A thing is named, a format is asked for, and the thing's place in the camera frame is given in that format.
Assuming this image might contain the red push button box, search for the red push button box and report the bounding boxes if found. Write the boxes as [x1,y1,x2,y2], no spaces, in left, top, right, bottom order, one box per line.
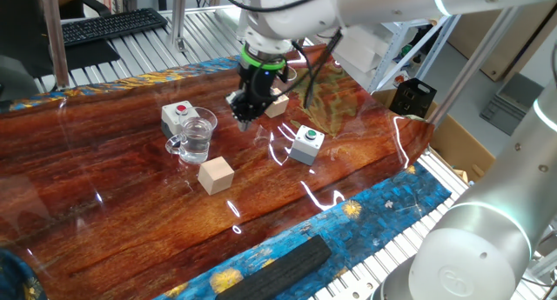
[160,101,201,140]

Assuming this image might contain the aluminium frame post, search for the aluminium frame post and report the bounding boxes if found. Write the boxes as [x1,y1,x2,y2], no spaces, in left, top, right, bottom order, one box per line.
[38,0,70,90]
[169,0,188,53]

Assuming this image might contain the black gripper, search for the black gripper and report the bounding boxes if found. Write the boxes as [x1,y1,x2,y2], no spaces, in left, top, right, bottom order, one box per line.
[225,64,289,132]

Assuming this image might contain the small red white object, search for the small red white object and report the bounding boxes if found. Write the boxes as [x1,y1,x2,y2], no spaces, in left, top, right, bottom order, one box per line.
[393,70,411,89]

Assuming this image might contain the clear mug with water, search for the clear mug with water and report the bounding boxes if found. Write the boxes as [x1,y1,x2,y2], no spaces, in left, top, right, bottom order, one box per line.
[164,106,218,165]

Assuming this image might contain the glossy wood grain mat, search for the glossy wood grain mat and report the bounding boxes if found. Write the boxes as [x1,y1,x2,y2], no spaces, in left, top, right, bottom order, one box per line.
[0,43,436,300]

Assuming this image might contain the black computer keyboard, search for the black computer keyboard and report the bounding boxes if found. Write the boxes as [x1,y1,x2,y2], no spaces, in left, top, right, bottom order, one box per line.
[60,7,169,48]

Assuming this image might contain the black plastic crate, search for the black plastic crate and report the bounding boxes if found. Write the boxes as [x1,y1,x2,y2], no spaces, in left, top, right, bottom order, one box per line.
[388,77,439,119]

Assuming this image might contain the black computer monitor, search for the black computer monitor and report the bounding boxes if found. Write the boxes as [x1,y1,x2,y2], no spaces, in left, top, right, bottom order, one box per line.
[0,0,57,79]

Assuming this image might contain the grey plastic crate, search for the grey plastic crate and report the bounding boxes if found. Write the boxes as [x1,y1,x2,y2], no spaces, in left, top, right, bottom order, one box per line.
[480,72,545,136]

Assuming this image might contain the clear empty plastic cup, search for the clear empty plastic cup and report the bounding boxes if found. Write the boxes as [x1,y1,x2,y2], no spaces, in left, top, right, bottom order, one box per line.
[278,63,299,97]

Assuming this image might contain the white foam boxes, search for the white foam boxes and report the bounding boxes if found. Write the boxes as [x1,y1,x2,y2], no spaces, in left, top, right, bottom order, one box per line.
[332,23,386,75]

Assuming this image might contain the green push button box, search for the green push button box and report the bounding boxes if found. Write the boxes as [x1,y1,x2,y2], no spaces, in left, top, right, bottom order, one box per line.
[288,124,325,167]

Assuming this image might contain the light wooden cube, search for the light wooden cube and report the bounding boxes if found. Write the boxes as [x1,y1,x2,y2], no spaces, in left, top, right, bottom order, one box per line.
[264,87,291,119]
[197,156,236,197]

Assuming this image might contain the black foam bar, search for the black foam bar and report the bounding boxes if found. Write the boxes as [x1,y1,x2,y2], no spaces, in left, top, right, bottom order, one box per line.
[215,234,334,300]

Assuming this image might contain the aluminium frame beam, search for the aluminium frame beam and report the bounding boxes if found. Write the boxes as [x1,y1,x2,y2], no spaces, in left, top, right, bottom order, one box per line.
[428,6,523,127]

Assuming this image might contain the black desk mat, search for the black desk mat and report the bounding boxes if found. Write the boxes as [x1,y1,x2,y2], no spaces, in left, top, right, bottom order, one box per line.
[43,38,122,77]

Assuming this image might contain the white metal shelf rack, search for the white metal shelf rack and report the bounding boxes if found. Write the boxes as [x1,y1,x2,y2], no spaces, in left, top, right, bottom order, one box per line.
[339,15,462,95]

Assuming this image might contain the brown wooden panel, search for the brown wooden panel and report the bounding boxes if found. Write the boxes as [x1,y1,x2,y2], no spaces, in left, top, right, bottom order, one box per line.
[447,3,557,83]

